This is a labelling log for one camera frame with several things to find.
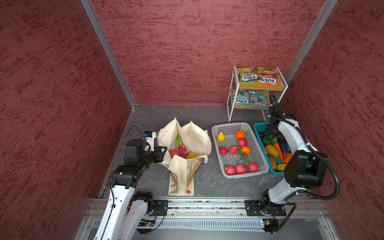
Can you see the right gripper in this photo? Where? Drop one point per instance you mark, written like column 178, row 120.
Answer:
column 268, row 131

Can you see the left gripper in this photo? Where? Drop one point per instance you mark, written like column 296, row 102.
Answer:
column 159, row 157

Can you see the red tomato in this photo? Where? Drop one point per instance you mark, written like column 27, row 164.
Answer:
column 174, row 153

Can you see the purple eggplant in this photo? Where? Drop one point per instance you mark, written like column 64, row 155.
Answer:
column 283, row 146

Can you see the pink dragon fruit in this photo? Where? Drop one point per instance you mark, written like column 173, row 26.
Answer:
column 181, row 148

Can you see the cream canvas tote bag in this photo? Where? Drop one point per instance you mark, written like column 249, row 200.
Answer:
column 188, row 147

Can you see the small orange pumpkin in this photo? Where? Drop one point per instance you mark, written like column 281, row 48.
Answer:
column 287, row 158

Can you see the orange Fox's candy bag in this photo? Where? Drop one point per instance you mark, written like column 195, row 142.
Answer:
column 267, row 77

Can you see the green Fox's candy bag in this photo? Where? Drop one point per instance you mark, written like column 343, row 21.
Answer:
column 247, row 74

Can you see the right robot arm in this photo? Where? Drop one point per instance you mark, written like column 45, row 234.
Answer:
column 305, row 170

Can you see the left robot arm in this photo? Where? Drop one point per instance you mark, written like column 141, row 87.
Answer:
column 126, row 207

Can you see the red-green Fox's candy bag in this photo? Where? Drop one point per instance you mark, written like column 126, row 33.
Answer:
column 259, row 100

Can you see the teal plastic basket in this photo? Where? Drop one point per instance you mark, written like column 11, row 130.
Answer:
column 260, row 131

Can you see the green bell pepper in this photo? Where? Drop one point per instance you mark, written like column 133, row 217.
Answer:
column 267, row 140

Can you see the orange carrot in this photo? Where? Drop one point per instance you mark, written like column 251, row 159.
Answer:
column 281, row 156

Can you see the yellow bell pepper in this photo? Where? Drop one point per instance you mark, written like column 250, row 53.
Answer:
column 272, row 151

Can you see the orange fruit back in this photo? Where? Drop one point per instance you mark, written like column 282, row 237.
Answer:
column 240, row 135

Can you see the red apple back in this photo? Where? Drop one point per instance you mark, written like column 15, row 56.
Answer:
column 242, row 142

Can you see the red apple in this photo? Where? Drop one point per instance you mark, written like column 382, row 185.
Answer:
column 234, row 150
column 241, row 169
column 242, row 142
column 223, row 151
column 230, row 170
column 253, row 167

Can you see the small orange tangerine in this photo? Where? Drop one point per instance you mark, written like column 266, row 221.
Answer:
column 246, row 150

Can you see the white wooden two-tier shelf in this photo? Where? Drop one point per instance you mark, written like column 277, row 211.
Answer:
column 235, row 85

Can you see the green leafy sprig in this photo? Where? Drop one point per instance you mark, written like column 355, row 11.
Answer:
column 246, row 158

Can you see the white plastic basket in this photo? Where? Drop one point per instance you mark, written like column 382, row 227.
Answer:
column 256, row 151

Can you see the red apple front right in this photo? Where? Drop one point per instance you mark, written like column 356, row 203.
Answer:
column 253, row 167

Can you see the red apple front middle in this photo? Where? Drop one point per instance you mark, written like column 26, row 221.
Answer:
column 241, row 169

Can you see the yellow pear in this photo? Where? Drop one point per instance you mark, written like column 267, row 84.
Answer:
column 221, row 137

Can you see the red apple middle left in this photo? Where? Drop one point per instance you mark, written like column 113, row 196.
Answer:
column 223, row 151

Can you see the red apple front left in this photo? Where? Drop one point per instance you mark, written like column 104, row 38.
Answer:
column 230, row 170

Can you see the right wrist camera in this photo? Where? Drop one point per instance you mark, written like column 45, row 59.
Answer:
column 276, row 110

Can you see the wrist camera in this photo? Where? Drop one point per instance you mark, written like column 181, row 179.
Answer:
column 150, row 138
column 276, row 110

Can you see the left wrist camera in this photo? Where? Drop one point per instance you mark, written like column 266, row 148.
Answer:
column 150, row 138

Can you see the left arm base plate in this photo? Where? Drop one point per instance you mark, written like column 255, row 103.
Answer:
column 157, row 208

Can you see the aluminium mounting rail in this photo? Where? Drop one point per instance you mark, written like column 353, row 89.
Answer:
column 235, row 208

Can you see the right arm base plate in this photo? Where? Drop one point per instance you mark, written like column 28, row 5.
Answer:
column 256, row 208

